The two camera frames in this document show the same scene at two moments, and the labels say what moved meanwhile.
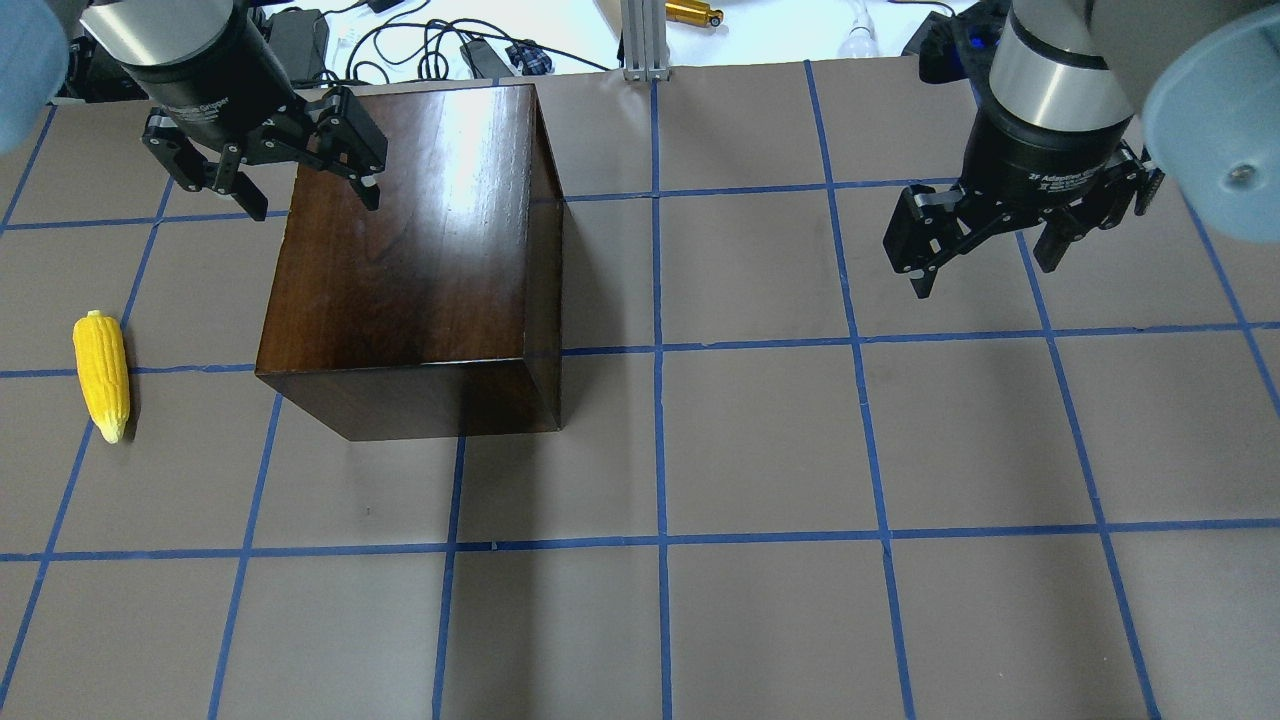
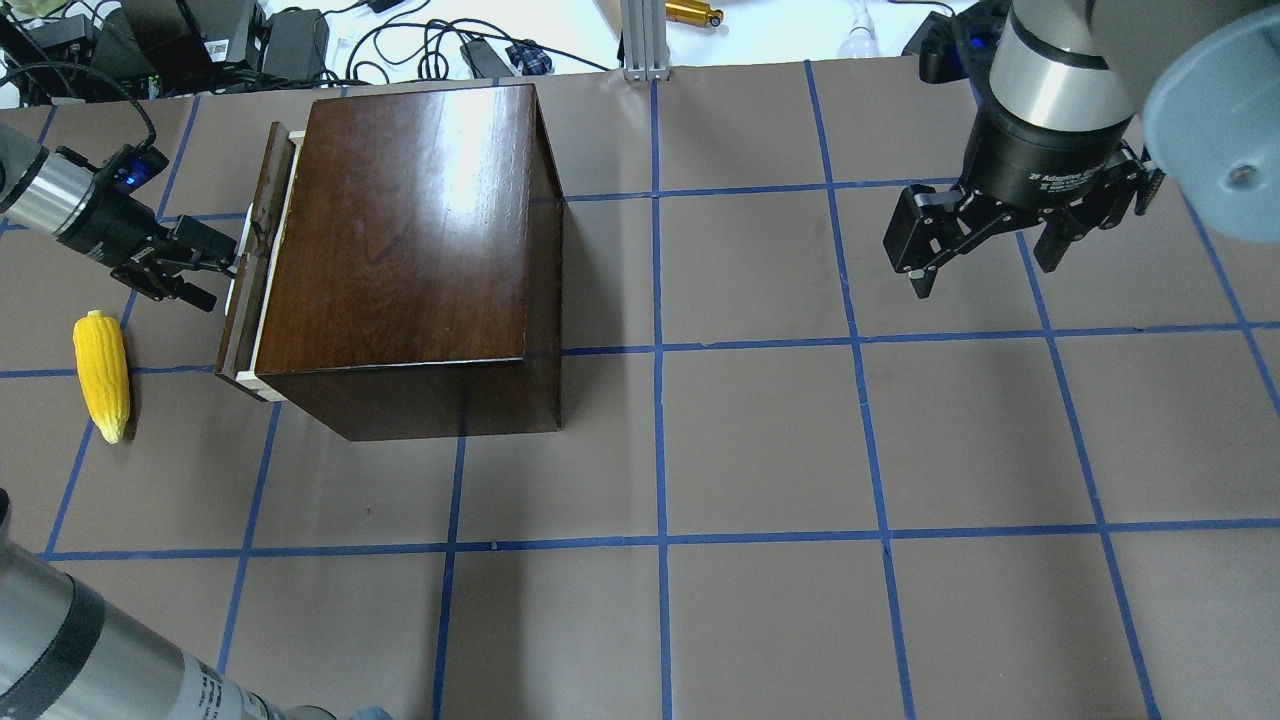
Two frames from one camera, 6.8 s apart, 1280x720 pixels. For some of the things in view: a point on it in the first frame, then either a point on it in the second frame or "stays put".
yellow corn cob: (101, 351) stays put
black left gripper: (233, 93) -> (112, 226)
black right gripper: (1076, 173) stays put
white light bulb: (861, 41) stays put
